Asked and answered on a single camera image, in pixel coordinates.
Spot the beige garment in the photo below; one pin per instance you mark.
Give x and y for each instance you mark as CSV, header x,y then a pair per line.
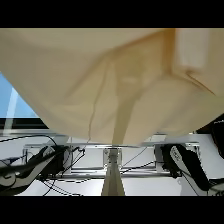
x,y
66,83

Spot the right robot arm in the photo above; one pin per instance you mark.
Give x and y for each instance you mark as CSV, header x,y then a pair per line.
x,y
186,163

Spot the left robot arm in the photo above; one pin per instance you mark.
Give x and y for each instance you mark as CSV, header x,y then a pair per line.
x,y
30,168

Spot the silver frame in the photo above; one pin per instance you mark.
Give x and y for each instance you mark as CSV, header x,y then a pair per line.
x,y
112,176

